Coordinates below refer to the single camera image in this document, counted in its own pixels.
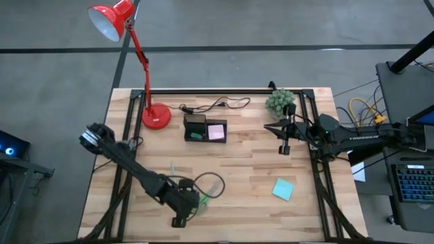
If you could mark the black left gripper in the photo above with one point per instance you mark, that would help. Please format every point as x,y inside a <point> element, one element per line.
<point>184,200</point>

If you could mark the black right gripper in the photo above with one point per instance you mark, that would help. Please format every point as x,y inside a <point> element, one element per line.
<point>298,132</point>

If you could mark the green pencil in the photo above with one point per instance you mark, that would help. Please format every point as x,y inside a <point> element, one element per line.
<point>173,168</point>

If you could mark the pink sticky note pad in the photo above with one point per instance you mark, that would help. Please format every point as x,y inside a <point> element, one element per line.
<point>216,132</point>

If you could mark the black mesh desk organizer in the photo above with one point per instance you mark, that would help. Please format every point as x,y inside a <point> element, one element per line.
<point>195,122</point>

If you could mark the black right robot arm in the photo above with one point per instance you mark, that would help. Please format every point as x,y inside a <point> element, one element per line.
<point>363,139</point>

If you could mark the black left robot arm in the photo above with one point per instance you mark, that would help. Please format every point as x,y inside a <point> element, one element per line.
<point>129,162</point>

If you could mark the potted artificial green plant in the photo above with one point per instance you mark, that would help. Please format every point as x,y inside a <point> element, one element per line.
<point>276,100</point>

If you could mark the small black clamp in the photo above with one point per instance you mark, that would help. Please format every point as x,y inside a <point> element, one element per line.
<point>271,84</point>

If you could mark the teal sticky note pad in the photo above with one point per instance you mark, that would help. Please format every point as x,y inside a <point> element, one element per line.
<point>283,189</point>

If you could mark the black diagonal beam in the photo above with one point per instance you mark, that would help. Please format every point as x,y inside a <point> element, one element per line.
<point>364,156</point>

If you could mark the white paper sheet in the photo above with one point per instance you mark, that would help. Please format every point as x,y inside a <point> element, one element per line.
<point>359,173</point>

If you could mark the grey side desk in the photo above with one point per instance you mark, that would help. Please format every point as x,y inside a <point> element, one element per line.
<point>400,95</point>

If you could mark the black smartphone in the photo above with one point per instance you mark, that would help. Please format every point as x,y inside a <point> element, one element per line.
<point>416,121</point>

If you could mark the black caster wheel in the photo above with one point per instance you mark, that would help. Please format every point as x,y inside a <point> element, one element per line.
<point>391,219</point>

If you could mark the backlit keyboard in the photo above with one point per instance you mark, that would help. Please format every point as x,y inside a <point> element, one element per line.
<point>413,184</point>

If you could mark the grey keyboard desk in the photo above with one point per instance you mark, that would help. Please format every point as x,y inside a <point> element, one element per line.
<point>396,217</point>

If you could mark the laptop with blue screen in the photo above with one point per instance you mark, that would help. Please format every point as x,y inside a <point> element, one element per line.
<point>429,118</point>

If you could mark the black diagonal pole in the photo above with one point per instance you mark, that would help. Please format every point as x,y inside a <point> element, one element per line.
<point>412,52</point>

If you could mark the black equipment stand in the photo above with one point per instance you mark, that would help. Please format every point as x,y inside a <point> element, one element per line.
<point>20,169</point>

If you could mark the computer case with blue light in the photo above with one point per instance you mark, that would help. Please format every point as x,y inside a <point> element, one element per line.
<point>17,145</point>

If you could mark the red desk lamp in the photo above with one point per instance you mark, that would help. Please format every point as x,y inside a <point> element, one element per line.
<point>112,17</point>

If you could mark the black aluminium table frame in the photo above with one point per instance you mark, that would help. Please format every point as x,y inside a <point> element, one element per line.
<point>220,91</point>

